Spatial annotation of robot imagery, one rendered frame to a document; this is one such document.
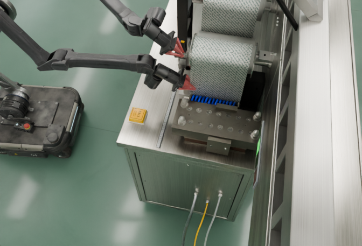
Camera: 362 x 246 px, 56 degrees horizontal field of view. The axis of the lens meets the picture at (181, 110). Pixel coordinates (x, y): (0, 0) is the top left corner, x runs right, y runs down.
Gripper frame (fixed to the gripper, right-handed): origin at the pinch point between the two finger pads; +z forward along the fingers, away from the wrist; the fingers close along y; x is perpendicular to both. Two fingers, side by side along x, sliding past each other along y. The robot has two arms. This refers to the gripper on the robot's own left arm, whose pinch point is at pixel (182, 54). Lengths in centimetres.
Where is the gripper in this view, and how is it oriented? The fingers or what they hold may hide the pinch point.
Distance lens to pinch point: 146.6
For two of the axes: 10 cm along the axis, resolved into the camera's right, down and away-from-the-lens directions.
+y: -1.8, 8.3, -5.3
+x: 6.6, -2.9, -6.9
